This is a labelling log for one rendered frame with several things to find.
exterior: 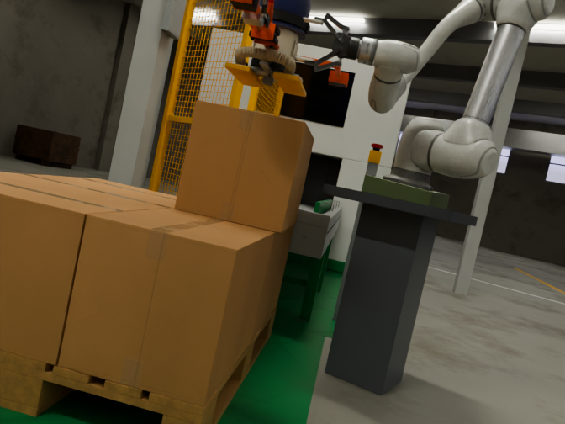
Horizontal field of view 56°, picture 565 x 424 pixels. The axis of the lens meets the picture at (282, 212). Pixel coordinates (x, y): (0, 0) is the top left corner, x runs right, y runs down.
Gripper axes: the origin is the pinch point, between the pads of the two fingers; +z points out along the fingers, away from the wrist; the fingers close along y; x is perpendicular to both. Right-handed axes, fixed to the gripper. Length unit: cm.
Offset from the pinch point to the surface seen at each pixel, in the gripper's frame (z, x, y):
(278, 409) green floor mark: -21, -21, 123
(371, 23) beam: -8, 809, -262
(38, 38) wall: 643, 832, -122
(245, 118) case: 13.2, -4.5, 31.7
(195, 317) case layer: 3, -64, 87
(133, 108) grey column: 113, 131, 27
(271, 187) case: -1, -4, 54
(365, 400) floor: -50, 5, 123
